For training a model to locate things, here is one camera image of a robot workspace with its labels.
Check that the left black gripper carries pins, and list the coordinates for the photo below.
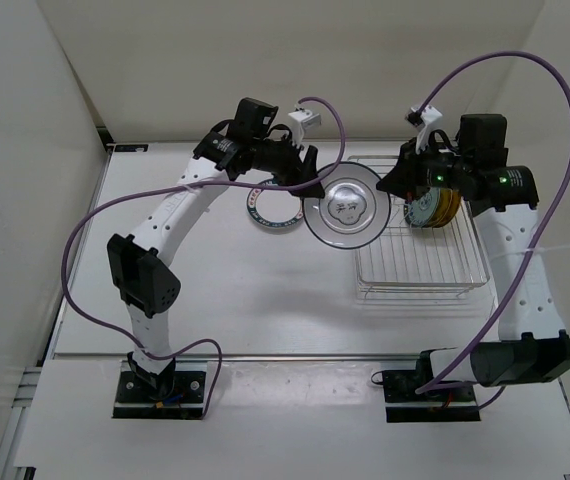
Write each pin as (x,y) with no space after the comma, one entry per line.
(296,170)

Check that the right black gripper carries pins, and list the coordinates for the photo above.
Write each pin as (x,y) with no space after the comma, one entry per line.
(406,174)

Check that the light blue patterned plate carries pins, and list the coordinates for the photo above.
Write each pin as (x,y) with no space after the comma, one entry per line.
(421,213)

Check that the dark blue rim plate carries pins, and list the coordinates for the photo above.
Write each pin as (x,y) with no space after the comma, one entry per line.
(273,204)

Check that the orange sunburst white plate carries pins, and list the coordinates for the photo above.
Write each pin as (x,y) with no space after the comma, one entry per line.
(275,227)

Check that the white plate teal line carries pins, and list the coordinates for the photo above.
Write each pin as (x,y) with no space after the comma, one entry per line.
(353,213)

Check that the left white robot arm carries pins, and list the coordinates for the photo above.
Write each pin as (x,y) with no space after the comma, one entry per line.
(140,262)

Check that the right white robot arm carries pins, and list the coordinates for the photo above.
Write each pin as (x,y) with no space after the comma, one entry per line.
(525,339)

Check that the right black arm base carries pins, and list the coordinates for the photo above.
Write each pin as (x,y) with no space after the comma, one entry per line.
(404,405)

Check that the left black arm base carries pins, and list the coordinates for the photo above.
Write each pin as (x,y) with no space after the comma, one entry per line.
(181,399)

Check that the yellow patterned plate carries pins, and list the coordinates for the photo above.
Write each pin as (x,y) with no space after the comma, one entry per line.
(453,207)
(441,214)

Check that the left dark label sticker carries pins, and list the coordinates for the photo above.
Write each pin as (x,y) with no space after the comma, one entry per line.
(131,148)

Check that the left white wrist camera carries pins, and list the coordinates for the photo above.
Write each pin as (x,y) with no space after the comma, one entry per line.
(301,120)

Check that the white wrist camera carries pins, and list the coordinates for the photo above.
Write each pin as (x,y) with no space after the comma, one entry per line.
(301,120)
(425,121)

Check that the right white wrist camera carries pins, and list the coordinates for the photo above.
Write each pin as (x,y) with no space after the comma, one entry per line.
(425,121)

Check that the metal wire dish rack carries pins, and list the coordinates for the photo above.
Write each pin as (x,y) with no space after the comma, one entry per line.
(407,261)

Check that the aluminium table rail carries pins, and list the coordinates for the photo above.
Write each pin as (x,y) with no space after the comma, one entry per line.
(268,357)

